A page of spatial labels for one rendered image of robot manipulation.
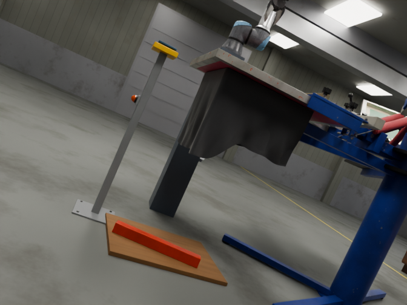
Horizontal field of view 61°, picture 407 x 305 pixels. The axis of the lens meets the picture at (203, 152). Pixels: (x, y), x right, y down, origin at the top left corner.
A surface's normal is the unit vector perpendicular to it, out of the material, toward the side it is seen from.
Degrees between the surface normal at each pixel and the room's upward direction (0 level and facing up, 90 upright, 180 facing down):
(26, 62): 90
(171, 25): 90
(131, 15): 90
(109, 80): 90
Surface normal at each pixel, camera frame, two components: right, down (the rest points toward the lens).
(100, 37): 0.18, 0.15
